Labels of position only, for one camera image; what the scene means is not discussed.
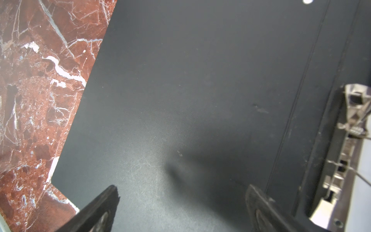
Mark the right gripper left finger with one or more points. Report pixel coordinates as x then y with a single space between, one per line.
97 216

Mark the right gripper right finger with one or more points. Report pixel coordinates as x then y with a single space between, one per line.
267 216

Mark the printed paper sheet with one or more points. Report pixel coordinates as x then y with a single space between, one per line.
359 213

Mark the black folder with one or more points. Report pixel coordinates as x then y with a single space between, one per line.
190 102

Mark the silver metal folder clip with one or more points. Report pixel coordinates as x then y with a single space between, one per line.
332 200

